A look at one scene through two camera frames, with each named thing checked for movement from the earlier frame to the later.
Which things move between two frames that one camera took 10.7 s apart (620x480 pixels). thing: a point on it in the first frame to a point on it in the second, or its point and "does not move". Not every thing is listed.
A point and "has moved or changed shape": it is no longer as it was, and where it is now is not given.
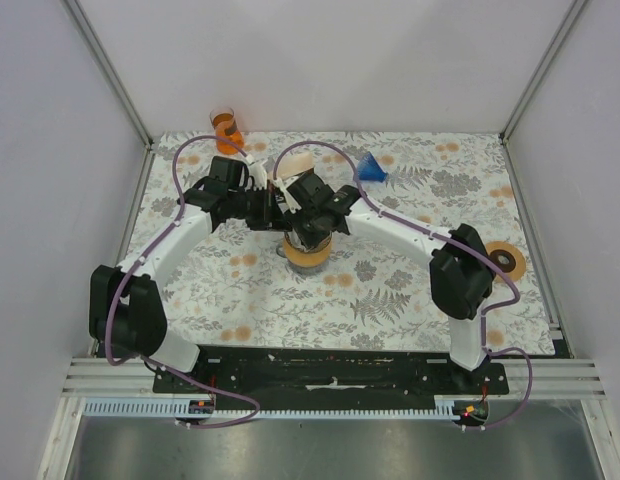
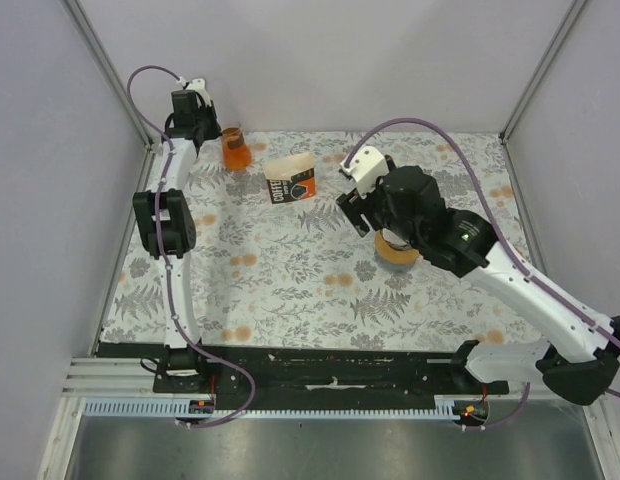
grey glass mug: (304, 262) to (396, 268)
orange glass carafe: (223, 121) has moved or changed shape
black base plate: (333, 370) does not move
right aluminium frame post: (569, 20) does not move
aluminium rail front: (98, 378) does not move
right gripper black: (308, 241) to (353, 205)
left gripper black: (271, 217) to (209, 111)
